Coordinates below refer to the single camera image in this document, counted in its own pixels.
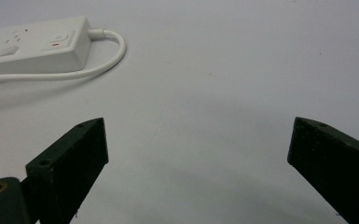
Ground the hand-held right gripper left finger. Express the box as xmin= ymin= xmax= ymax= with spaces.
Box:
xmin=20 ymin=117 xmax=110 ymax=224

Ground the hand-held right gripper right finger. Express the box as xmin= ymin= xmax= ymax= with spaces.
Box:
xmin=286 ymin=116 xmax=359 ymax=224

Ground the white power strip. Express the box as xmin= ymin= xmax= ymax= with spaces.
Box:
xmin=0 ymin=16 xmax=92 ymax=77

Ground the white power strip cable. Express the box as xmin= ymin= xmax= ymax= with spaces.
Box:
xmin=0 ymin=28 xmax=128 ymax=87

